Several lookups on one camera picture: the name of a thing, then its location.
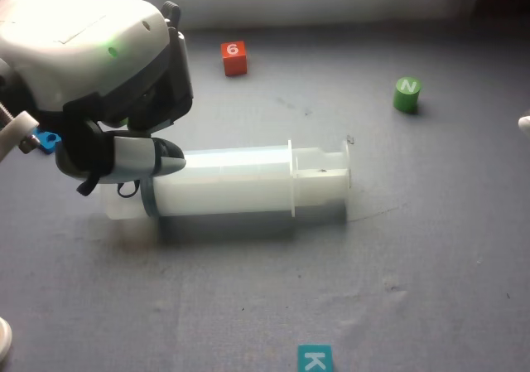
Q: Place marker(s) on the green cylinder with letter N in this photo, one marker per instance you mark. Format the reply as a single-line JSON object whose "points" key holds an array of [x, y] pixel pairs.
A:
{"points": [[407, 96]]}

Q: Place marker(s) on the white round object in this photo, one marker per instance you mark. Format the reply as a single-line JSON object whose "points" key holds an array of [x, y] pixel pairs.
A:
{"points": [[4, 336]]}

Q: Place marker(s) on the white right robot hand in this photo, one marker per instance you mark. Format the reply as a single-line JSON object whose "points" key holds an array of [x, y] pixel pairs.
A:
{"points": [[525, 124]]}

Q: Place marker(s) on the red cube with digit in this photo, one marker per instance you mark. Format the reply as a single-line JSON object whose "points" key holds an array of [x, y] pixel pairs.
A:
{"points": [[234, 59]]}

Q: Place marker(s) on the grey table cloth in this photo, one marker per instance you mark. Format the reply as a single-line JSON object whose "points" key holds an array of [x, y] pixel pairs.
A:
{"points": [[372, 243]]}

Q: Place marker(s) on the large white plastic syringe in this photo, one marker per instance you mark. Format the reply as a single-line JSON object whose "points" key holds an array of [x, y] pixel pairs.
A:
{"points": [[323, 181]]}

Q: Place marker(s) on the blue block with two holes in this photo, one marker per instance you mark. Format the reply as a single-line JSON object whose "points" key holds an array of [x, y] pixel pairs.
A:
{"points": [[49, 140]]}

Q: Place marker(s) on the teal block with letter K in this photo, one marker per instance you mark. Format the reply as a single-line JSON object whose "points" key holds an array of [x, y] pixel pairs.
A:
{"points": [[314, 359]]}

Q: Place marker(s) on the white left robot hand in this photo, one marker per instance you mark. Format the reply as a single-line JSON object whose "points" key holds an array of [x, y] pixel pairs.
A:
{"points": [[83, 44]]}

